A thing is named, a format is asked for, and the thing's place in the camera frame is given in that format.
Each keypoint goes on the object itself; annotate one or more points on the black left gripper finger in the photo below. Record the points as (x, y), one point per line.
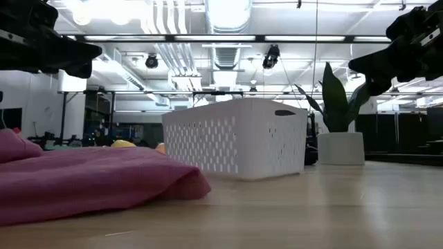
(81, 71)
(78, 52)

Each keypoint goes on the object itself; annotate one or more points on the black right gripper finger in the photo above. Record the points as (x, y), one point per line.
(379, 86)
(375, 60)

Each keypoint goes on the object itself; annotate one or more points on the yellow toy lemon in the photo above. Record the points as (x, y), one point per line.
(123, 144)

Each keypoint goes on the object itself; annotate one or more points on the orange pink toy peach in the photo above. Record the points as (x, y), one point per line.
(161, 148)

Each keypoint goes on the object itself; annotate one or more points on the white perforated plastic basket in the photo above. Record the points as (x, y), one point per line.
(221, 117)

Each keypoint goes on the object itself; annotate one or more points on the black partition panels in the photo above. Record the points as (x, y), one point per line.
(387, 131)

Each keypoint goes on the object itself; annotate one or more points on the green snake plant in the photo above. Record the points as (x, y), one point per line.
(334, 100)

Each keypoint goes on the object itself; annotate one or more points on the black ceiling spotlight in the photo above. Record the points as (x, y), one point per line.
(151, 61)
(271, 57)

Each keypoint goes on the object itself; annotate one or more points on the white planter pot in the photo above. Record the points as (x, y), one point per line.
(341, 148)

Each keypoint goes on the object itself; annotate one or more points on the black background robot equipment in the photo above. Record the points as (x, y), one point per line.
(48, 138)

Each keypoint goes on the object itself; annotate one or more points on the black monitor screen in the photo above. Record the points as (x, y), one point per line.
(10, 119)

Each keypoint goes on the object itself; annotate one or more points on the small red object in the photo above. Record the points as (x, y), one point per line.
(16, 130)

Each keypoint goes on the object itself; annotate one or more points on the pink cloth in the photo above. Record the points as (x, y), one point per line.
(86, 180)

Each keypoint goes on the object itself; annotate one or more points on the black overhead light bar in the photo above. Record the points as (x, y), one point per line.
(259, 38)

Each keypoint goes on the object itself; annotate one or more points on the black metal rack frame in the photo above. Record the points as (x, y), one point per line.
(63, 117)

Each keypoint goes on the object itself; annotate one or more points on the silver ventilation duct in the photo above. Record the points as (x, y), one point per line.
(228, 14)

